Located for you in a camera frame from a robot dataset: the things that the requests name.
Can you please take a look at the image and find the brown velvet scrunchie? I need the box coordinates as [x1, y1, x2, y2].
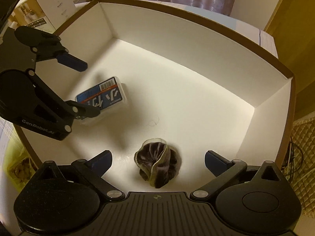
[134, 138, 181, 189]

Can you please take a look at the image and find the white product carton box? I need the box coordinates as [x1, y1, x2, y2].
[8, 0, 76, 34]

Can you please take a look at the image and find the quilted gold chair cushion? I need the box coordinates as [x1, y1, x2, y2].
[281, 112, 314, 218]

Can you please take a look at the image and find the large brown cardboard box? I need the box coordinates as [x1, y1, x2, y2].
[18, 0, 295, 192]

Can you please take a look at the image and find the wooden door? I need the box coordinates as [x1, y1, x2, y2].
[266, 0, 314, 120]

